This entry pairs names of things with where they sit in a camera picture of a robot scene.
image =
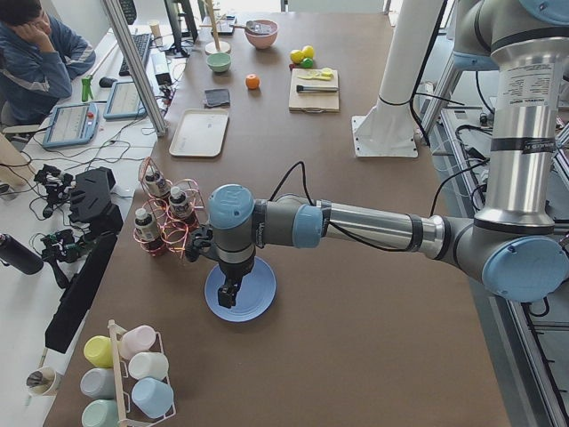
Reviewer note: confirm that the black water bottle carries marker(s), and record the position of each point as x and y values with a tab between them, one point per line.
18	256

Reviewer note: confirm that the green lime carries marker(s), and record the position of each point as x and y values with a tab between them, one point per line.
307	63

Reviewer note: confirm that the copper wire bottle rack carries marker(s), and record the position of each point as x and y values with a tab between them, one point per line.
174	232

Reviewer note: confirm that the yellow plastic knife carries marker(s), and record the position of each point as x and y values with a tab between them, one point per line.
317	77

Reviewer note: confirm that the metal ice scoop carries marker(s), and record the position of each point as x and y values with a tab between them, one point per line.
255	27

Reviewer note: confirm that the green bowl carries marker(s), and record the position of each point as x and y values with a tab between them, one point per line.
219	62

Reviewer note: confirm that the dark drink bottle front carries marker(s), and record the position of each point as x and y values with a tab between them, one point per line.
148	232

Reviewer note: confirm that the black digital scale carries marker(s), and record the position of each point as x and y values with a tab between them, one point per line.
225	25

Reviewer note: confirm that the wooden cup stand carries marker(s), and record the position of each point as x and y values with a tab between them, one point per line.
217	45

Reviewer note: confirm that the grey folded cloth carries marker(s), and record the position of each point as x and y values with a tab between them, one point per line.
216	97

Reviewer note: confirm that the blue plate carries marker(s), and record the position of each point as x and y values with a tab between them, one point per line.
257	292

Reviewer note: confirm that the dark drink bottle back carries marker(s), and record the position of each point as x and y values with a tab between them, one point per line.
156	183

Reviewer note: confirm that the grey cup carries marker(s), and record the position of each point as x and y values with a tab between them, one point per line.
98	383

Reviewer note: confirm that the yellow lemon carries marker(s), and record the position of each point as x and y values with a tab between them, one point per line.
308	51
296	56

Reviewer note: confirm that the teach pendant far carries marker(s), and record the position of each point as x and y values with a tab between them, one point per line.
124	103

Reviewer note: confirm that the aluminium frame post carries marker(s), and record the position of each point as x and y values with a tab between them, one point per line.
138	72

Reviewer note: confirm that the dark drink bottle middle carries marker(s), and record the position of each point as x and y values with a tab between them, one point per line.
180	207

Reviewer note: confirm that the white cup rack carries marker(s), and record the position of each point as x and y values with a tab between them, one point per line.
128	413

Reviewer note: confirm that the pink bowl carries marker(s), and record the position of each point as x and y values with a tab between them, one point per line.
263	41

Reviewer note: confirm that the computer mouse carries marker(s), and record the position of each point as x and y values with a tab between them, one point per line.
106	82

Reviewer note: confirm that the blue cup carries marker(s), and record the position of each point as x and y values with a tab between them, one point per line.
154	398

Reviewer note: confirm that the teach pendant near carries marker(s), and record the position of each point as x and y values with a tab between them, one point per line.
71	125

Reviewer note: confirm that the orange fruit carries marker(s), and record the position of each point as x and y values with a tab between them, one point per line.
252	82

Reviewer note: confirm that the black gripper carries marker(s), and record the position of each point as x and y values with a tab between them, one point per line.
231	272

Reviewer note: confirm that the dark drink bottle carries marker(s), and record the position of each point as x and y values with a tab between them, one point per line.
180	207
148	232
156	183

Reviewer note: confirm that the metal cylinder black tip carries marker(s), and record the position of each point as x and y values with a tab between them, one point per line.
316	89

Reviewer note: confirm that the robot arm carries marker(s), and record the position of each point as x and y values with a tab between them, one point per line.
508	246

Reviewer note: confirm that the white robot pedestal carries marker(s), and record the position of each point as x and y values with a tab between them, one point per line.
388	129

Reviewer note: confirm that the teach pendant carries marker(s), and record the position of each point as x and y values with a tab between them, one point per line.
124	103
71	125

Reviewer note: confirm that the paper cup with utensils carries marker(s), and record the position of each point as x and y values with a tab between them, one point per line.
45	381

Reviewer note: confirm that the wooden cutting board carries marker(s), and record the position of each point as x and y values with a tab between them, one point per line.
313	102

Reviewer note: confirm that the white cup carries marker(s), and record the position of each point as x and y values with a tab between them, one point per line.
149	364

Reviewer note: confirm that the cream rectangular tray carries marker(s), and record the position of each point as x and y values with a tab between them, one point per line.
199	133

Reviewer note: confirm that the pink cup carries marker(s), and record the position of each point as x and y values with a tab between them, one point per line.
137	340

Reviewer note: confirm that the green cup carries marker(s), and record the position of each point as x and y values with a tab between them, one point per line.
100	413

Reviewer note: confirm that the black keyboard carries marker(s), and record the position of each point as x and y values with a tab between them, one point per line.
142	44

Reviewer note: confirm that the yellow cup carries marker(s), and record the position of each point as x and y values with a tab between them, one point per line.
98	351

